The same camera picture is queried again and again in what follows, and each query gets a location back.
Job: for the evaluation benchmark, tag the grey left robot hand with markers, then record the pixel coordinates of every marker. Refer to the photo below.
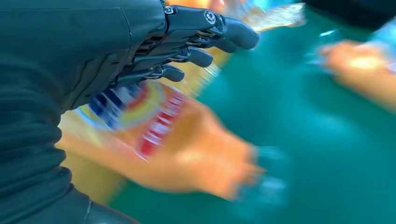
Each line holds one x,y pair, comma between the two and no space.
92,37

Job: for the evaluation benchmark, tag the yellow taped cardboard board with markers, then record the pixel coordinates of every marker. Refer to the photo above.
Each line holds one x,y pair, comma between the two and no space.
92,185

